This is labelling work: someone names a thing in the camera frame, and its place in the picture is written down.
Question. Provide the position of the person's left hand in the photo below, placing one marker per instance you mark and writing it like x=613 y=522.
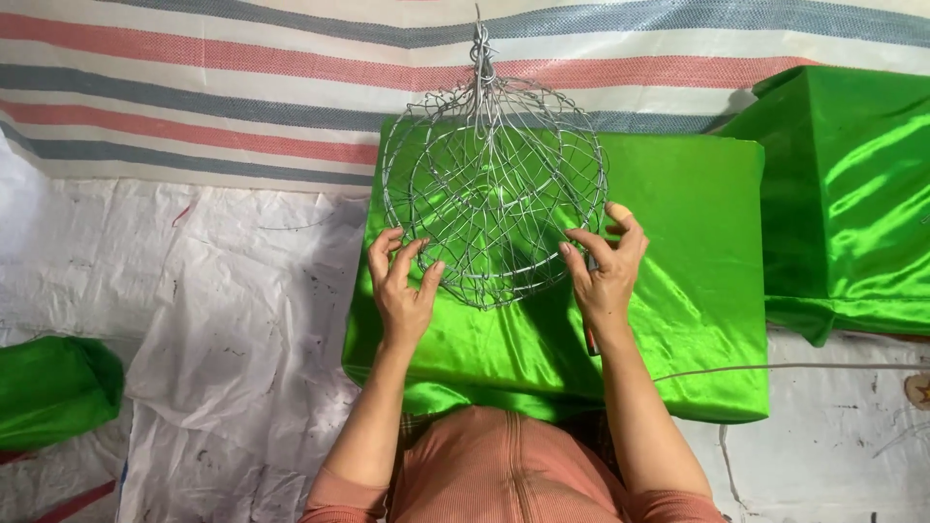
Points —
x=399 y=301

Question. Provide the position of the person's right hand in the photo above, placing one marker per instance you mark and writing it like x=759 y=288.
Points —
x=610 y=287

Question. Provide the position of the beige finger bandage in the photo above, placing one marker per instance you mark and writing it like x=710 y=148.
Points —
x=619 y=211

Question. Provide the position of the large green satin covered block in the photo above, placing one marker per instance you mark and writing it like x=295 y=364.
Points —
x=690 y=254

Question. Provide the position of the white woven plastic sheet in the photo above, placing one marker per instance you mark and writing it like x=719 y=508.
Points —
x=240 y=327

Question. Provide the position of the pink ribbed top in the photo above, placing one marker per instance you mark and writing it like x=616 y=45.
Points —
x=501 y=472

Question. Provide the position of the tall green satin covered block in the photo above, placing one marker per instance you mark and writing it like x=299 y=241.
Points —
x=857 y=203

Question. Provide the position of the red blue striped woven tarp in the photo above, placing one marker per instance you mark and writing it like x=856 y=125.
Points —
x=218 y=72

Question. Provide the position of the round wooden star disc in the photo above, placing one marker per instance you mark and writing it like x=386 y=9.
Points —
x=920 y=392

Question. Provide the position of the green satin cloth bundle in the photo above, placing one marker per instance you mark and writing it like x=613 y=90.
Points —
x=51 y=389

